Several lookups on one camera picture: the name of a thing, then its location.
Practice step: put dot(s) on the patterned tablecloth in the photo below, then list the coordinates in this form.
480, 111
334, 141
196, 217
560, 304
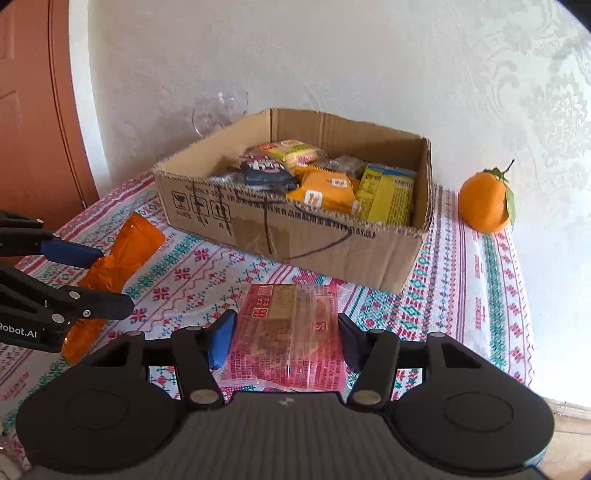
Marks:
464, 284

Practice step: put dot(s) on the cardboard box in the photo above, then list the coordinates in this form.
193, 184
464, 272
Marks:
340, 246

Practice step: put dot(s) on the small grey clear packet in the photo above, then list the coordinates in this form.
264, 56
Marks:
349, 165

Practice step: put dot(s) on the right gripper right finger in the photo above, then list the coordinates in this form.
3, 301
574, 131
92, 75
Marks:
373, 355

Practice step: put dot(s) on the orange tangerine with leaf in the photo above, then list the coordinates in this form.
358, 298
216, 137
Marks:
487, 202

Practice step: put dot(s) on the yellow bread snack packet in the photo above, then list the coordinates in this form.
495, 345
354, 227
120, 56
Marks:
290, 152

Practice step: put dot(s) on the yellow long snack pack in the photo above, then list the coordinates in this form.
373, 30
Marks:
385, 194

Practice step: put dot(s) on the black red snack packet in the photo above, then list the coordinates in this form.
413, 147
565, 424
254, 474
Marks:
266, 173

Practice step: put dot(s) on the brown wooden door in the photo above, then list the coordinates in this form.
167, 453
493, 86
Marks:
45, 173

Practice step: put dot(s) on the white spicy strips bag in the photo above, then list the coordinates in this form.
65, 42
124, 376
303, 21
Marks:
228, 177

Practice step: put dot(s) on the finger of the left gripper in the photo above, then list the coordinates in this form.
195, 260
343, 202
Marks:
24, 236
25, 296

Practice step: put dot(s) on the pink clear snack packet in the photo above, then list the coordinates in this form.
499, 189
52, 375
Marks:
287, 337

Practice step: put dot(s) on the orange square snack packet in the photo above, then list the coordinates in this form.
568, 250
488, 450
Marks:
320, 188

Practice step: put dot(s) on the clear glass mug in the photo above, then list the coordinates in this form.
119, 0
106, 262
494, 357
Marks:
214, 113

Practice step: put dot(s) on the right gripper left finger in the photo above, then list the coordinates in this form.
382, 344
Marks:
197, 352

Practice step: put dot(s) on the orange foil bag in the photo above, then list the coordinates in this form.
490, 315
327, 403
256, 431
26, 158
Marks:
134, 245

